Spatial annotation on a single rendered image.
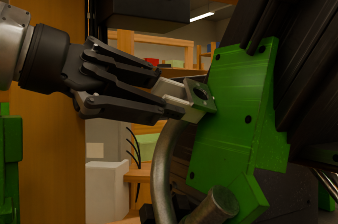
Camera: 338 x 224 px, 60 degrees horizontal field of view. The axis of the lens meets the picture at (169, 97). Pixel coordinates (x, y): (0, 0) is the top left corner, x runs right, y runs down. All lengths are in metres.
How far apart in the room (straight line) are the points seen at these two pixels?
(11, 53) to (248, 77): 0.27
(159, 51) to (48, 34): 11.81
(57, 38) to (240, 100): 0.23
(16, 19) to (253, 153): 0.29
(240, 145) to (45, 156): 0.40
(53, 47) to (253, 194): 0.26
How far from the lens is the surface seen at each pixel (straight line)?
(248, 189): 0.35
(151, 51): 11.95
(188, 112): 0.40
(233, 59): 0.42
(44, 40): 0.33
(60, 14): 0.65
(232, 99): 0.39
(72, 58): 0.36
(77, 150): 0.65
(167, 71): 0.81
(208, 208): 0.34
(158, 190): 0.45
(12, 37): 0.32
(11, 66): 0.32
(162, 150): 0.46
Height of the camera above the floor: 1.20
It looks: 1 degrees down
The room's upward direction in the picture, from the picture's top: straight up
